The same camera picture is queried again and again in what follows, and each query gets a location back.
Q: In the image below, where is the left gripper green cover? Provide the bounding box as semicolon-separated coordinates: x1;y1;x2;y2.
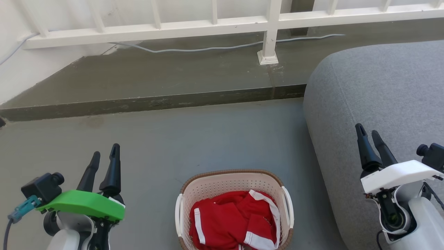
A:
36;143;126;250

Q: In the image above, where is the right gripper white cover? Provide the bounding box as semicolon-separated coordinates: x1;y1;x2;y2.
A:
355;123;444;244

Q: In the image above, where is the red garment with white stripes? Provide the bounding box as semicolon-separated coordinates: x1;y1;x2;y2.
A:
189;190;281;250

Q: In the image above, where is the grey fabric sofa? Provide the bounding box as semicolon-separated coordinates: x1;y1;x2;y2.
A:
303;40;444;250

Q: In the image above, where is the beige perforated laundry basket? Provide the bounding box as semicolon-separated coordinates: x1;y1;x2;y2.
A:
175;169;294;250

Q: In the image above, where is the white railing fence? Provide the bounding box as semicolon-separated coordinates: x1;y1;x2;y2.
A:
14;0;444;66

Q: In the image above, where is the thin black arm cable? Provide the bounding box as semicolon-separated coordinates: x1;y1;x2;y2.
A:
422;181;444;211

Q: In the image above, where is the teal plug grey cable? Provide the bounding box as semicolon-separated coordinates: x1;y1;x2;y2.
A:
3;195;43;250

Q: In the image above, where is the grey floor cable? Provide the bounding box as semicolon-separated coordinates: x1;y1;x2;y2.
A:
0;33;346;66

